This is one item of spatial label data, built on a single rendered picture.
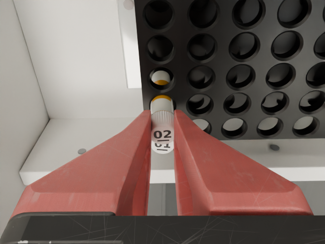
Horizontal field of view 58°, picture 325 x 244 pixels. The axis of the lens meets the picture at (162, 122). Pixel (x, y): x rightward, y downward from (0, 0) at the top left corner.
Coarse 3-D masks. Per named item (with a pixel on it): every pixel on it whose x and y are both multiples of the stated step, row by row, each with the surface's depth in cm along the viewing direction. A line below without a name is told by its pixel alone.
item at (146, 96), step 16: (144, 0) 12; (176, 0) 12; (144, 16) 12; (176, 16) 12; (144, 32) 12; (160, 32) 12; (176, 32) 12; (144, 48) 13; (176, 48) 13; (144, 64) 13; (160, 64) 13; (176, 64) 13; (144, 80) 13; (176, 80) 13; (144, 96) 14; (176, 96) 14
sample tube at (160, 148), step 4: (152, 144) 14; (156, 144) 14; (160, 144) 14; (164, 144) 14; (168, 144) 14; (172, 144) 14; (152, 148) 14; (156, 148) 14; (160, 148) 14; (164, 148) 14; (168, 148) 14; (172, 148) 14; (160, 152) 14; (164, 152) 14
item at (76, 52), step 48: (48, 0) 18; (96, 0) 18; (48, 48) 19; (96, 48) 19; (48, 96) 21; (96, 96) 21; (48, 144) 20; (96, 144) 20; (240, 144) 19; (288, 144) 19
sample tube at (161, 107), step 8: (160, 72) 16; (152, 80) 16; (160, 80) 15; (168, 80) 15; (160, 96) 14; (168, 96) 14; (152, 104) 14; (160, 104) 14; (168, 104) 14; (152, 112) 13; (160, 112) 13; (168, 112) 13; (152, 120) 13; (160, 120) 13; (168, 120) 13; (152, 128) 12; (160, 128) 12; (168, 128) 12; (152, 136) 13; (160, 136) 13; (168, 136) 13
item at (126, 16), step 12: (120, 0) 16; (132, 0) 16; (120, 12) 17; (132, 12) 17; (120, 24) 17; (132, 24) 17; (132, 36) 18; (132, 48) 18; (132, 60) 18; (132, 72) 19; (132, 84) 19
